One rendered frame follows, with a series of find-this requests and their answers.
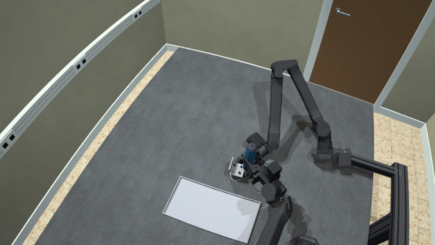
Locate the white l-shaped bracket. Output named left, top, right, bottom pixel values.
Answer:
left=228, top=158, right=244, bottom=178

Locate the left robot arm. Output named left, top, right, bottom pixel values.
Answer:
left=256, top=159, right=316, bottom=245

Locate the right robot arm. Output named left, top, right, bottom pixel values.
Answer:
left=246, top=59, right=333, bottom=157

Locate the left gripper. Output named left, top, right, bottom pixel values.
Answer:
left=243, top=155, right=269, bottom=185

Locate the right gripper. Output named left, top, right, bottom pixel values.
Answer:
left=235, top=153, right=246, bottom=178

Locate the grey cylinder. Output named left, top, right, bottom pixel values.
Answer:
left=230, top=175, right=240, bottom=181

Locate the white shallow rectangular tray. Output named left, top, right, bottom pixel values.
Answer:
left=162, top=176, right=261, bottom=244

